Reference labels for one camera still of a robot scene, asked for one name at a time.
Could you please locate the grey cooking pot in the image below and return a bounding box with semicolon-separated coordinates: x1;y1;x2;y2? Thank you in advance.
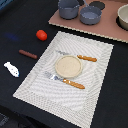
58;0;80;19

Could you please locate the brown sausage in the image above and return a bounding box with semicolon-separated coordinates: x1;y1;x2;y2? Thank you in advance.
19;50;38;59

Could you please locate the pink board mat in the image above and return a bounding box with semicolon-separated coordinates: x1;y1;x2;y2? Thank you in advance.
49;0;128;43

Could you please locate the black round lid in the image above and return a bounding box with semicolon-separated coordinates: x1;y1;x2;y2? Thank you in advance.
89;1;105;10

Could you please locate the red tomato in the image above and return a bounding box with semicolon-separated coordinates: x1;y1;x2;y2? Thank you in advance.
36;30;47;41

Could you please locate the knife with orange handle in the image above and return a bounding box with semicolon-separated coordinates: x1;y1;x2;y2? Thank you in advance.
55;50;97;62

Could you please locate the grey frying pan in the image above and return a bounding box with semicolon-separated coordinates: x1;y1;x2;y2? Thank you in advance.
80;0;102;25

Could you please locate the beige bowl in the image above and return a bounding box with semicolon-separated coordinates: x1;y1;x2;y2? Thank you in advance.
118;4;128;30

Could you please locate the beige round plate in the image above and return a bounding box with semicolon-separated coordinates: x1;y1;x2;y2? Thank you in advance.
55;55;83;78

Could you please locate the white toy fish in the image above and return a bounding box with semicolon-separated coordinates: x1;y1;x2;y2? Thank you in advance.
4;62;20;77

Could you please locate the white woven placemat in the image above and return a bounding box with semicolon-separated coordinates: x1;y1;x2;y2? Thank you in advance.
13;31;113;128

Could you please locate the fork with orange handle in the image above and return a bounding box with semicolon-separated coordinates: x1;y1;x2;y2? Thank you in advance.
44;71;85;89

